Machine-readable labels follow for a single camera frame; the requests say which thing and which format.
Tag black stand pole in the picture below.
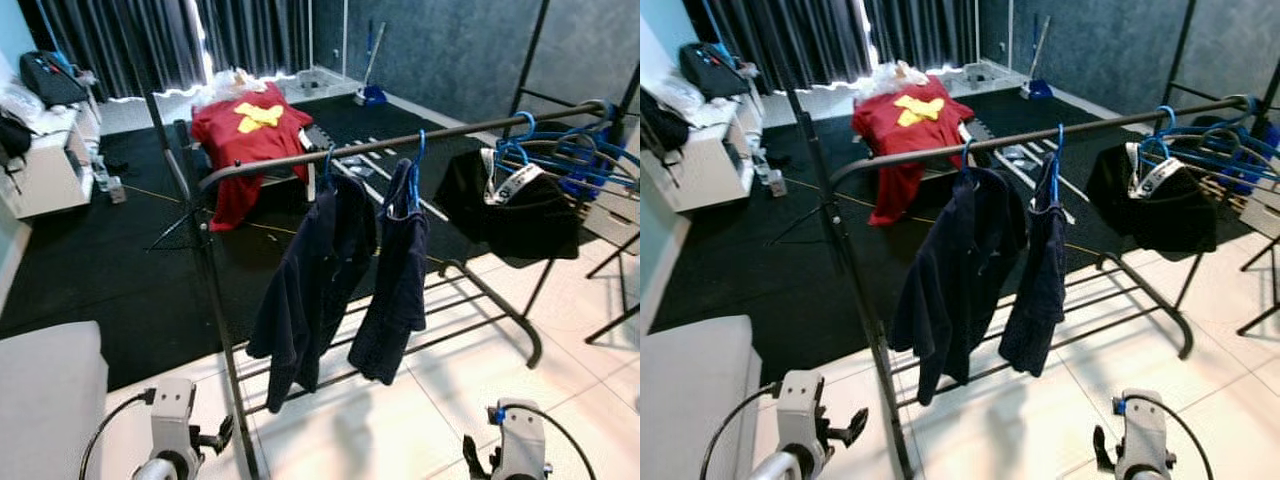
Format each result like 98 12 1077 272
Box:
770 40 881 249
130 40 241 251

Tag navy golfer print garment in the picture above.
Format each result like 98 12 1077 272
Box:
347 160 431 386
998 155 1071 379

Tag black metal frame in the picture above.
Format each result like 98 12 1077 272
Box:
1160 0 1280 336
505 0 640 346

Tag dark curtains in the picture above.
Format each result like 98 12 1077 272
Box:
20 0 316 101
690 0 981 96

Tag white shelf unit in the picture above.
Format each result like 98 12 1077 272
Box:
640 85 761 213
0 95 101 219

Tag red flag with yellow star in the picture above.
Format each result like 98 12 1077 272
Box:
852 75 976 226
190 82 316 233

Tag black backpack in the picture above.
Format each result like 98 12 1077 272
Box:
18 50 91 109
0 110 31 161
680 42 751 101
640 90 691 151

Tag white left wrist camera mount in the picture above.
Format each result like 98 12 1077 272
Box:
148 378 198 461
778 370 829 456

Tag white plastic bag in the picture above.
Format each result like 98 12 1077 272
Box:
210 68 269 96
870 60 931 93

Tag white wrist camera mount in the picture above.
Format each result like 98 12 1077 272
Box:
148 378 198 461
488 398 549 480
778 370 829 456
1118 388 1173 480

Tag black garment with white band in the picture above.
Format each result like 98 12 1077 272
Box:
435 148 583 263
1085 140 1219 253

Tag blue dustpan with handle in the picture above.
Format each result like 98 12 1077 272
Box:
355 20 391 108
1020 15 1056 101

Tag black metal clothes rack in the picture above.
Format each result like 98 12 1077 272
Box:
178 98 640 480
825 95 1280 480

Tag navy polo shirt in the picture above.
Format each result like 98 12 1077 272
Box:
890 165 1026 406
245 170 379 414

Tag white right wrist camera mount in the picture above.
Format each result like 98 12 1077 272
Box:
1118 388 1173 480
488 398 549 480

